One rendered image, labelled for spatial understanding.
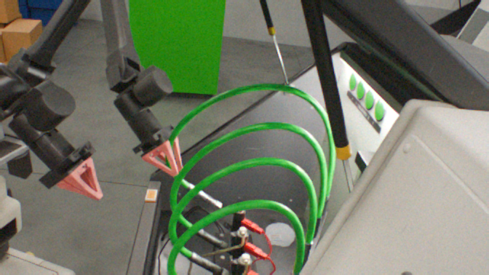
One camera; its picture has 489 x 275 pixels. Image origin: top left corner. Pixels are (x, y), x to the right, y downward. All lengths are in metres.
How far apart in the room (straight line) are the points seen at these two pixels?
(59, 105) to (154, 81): 0.19
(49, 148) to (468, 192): 0.63
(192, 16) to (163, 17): 0.29
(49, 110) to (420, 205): 0.55
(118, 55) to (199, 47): 3.20
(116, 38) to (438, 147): 0.75
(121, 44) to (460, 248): 0.78
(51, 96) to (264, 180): 0.77
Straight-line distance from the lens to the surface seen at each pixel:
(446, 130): 0.38
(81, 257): 2.36
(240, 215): 0.91
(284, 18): 7.24
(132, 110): 0.82
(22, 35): 4.91
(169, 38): 4.06
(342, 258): 0.45
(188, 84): 4.20
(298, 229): 0.64
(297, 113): 1.15
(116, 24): 0.98
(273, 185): 1.27
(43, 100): 0.68
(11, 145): 1.33
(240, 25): 7.25
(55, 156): 0.74
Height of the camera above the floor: 1.67
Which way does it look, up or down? 28 degrees down
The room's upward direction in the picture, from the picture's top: 8 degrees clockwise
